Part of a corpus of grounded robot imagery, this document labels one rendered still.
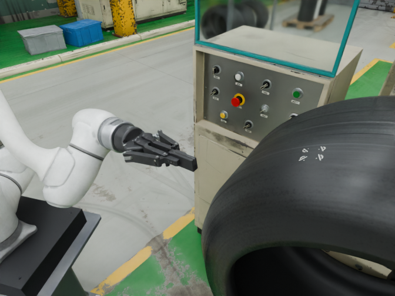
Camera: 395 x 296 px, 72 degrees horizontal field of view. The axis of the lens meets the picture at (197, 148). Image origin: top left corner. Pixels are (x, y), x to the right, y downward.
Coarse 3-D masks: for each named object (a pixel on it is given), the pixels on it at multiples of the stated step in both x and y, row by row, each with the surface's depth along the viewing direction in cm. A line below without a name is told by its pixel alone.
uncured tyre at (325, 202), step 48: (384, 96) 40; (288, 144) 38; (336, 144) 32; (384, 144) 29; (240, 192) 38; (288, 192) 32; (336, 192) 28; (384, 192) 26; (240, 240) 38; (288, 240) 33; (336, 240) 29; (384, 240) 26; (240, 288) 61; (288, 288) 68; (336, 288) 68; (384, 288) 62
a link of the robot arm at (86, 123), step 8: (80, 112) 78; (88, 112) 76; (96, 112) 75; (104, 112) 75; (72, 120) 79; (80, 120) 76; (88, 120) 74; (96, 120) 73; (104, 120) 72; (72, 128) 79; (80, 128) 74; (88, 128) 73; (96, 128) 72; (72, 136) 75; (80, 136) 73; (88, 136) 72; (96, 136) 72; (72, 144) 73; (80, 144) 73; (88, 144) 73; (96, 144) 73; (88, 152) 73; (96, 152) 74; (104, 152) 76
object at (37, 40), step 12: (72, 24) 499; (84, 24) 501; (96, 24) 508; (24, 36) 442; (36, 36) 454; (48, 36) 465; (60, 36) 477; (72, 36) 491; (84, 36) 497; (96, 36) 520; (36, 48) 462; (48, 48) 473; (60, 48) 485
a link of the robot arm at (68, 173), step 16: (0, 96) 67; (0, 112) 66; (0, 128) 66; (16, 128) 68; (16, 144) 68; (32, 144) 71; (32, 160) 69; (48, 160) 70; (64, 160) 70; (80, 160) 72; (96, 160) 75; (48, 176) 69; (64, 176) 70; (80, 176) 72; (48, 192) 71; (64, 192) 71; (80, 192) 73
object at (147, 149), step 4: (136, 140) 66; (140, 144) 65; (144, 144) 64; (144, 148) 64; (148, 148) 64; (152, 148) 64; (144, 152) 65; (148, 152) 64; (152, 152) 63; (156, 152) 62; (160, 152) 62; (164, 152) 62; (164, 156) 61; (168, 164) 62
